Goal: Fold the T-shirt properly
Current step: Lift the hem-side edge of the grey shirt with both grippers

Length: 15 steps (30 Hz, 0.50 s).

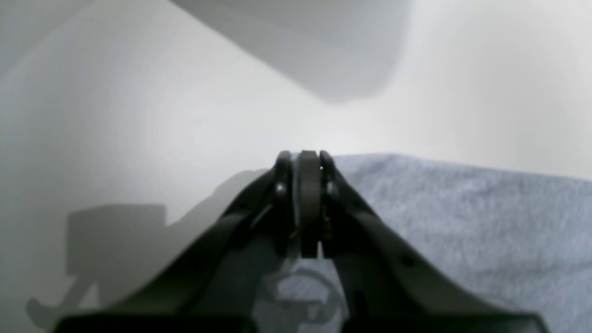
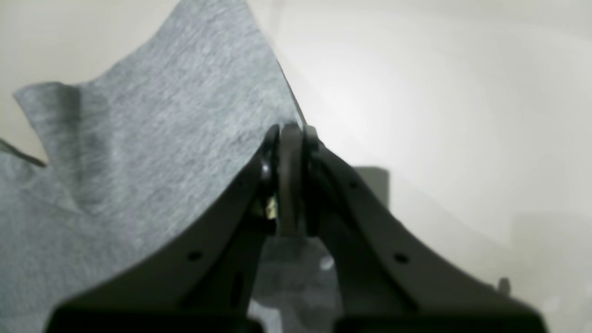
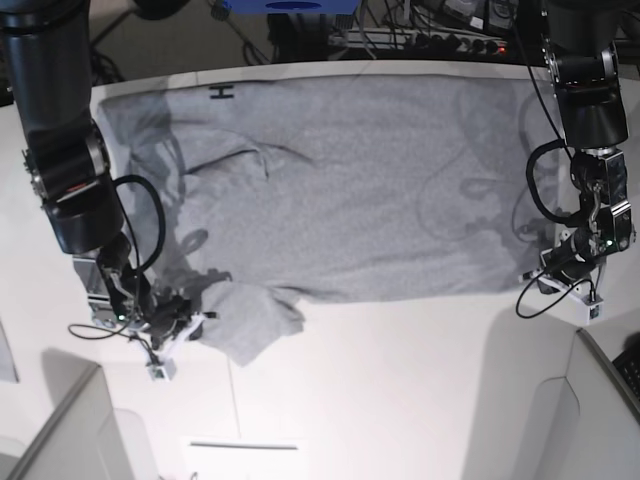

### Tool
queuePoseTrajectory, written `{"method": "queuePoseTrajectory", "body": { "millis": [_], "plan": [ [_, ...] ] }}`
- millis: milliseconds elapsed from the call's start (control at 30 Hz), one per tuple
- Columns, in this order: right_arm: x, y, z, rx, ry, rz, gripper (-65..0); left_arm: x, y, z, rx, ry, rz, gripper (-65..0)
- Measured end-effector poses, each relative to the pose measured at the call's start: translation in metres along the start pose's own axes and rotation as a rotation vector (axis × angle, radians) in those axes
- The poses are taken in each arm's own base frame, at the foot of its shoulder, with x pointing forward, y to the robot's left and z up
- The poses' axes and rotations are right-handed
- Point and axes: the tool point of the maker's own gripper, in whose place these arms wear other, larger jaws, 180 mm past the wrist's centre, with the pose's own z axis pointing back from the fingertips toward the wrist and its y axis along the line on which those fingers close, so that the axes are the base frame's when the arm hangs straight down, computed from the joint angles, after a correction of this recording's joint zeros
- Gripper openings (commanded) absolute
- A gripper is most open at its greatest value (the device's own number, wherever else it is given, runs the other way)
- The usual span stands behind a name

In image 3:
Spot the grey T-shirt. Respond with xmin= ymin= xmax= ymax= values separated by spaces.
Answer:
xmin=97 ymin=75 xmax=553 ymax=366

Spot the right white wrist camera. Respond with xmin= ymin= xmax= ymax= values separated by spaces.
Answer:
xmin=145 ymin=312 xmax=219 ymax=382

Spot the left grey partition panel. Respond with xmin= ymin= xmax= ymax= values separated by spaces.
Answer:
xmin=1 ymin=348 xmax=135 ymax=479

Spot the right grey partition panel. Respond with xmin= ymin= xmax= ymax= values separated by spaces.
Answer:
xmin=459 ymin=327 xmax=640 ymax=480

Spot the white power strip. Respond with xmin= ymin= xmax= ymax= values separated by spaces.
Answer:
xmin=327 ymin=27 xmax=509 ymax=57

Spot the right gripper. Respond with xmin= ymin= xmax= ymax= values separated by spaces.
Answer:
xmin=141 ymin=295 xmax=195 ymax=348

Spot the black keyboard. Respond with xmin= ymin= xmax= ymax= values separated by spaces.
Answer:
xmin=613 ymin=349 xmax=640 ymax=398

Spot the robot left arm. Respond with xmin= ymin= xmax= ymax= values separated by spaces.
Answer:
xmin=542 ymin=1 xmax=634 ymax=285

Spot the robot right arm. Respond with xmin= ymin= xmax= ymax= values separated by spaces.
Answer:
xmin=1 ymin=1 xmax=202 ymax=354

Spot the blue box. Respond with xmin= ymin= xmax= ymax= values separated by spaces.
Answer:
xmin=223 ymin=0 xmax=360 ymax=15

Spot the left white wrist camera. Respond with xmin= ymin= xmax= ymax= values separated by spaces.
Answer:
xmin=514 ymin=268 xmax=605 ymax=326

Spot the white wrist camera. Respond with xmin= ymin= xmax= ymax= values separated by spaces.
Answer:
xmin=514 ymin=268 xmax=605 ymax=326
xmin=145 ymin=312 xmax=219 ymax=382

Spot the grey partition panel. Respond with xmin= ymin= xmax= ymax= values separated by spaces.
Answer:
xmin=459 ymin=327 xmax=640 ymax=480
xmin=1 ymin=348 xmax=135 ymax=479

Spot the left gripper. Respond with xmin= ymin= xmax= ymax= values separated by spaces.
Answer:
xmin=540 ymin=227 xmax=608 ymax=285

